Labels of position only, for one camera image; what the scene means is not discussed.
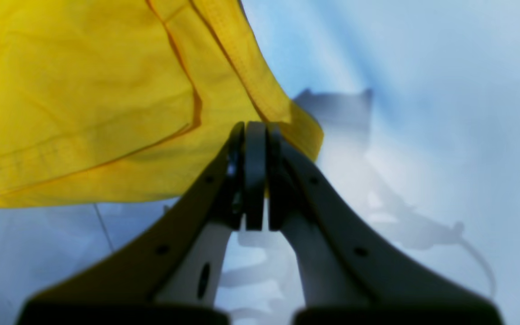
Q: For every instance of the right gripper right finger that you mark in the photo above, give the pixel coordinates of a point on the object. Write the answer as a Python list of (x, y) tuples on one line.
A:
[(350, 275)]

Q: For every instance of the orange yellow t-shirt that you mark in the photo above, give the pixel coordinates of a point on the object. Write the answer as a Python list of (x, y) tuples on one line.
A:
[(128, 100)]

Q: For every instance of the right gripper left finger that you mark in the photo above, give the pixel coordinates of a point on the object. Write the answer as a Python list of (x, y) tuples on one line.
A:
[(169, 275)]

